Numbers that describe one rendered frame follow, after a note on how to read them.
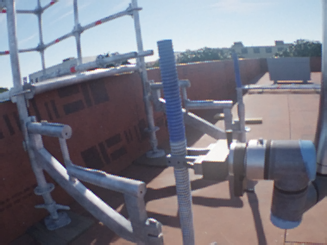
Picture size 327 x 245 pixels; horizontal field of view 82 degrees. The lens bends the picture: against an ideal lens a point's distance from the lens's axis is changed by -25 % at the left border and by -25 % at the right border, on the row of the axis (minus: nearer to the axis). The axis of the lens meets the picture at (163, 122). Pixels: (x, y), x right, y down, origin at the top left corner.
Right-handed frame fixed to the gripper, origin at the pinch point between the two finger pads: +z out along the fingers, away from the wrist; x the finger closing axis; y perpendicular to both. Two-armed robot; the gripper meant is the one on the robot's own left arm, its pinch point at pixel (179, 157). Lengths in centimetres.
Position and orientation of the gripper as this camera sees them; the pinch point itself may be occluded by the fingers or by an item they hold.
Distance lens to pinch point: 59.8
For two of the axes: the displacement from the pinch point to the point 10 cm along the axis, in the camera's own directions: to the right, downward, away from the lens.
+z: -8.7, 0.0, 5.0
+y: -1.3, -9.6, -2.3
